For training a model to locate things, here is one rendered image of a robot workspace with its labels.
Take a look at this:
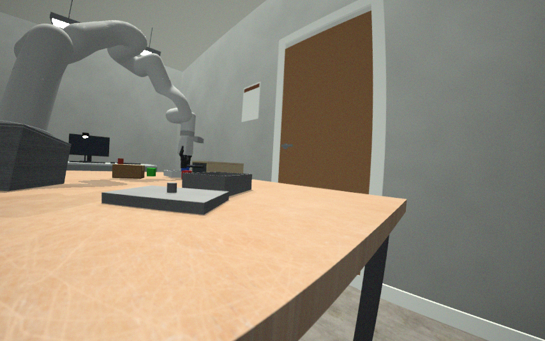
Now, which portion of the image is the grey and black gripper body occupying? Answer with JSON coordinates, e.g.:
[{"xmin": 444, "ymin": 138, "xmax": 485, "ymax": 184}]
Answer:
[{"xmin": 177, "ymin": 135, "xmax": 193, "ymax": 156}]

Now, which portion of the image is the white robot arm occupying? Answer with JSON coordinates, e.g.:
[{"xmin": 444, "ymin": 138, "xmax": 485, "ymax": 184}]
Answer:
[{"xmin": 0, "ymin": 20, "xmax": 204, "ymax": 143}]

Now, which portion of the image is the brown cardboard box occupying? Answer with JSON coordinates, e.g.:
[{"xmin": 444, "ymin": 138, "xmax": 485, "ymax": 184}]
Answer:
[{"xmin": 112, "ymin": 164, "xmax": 145, "ymax": 179}]

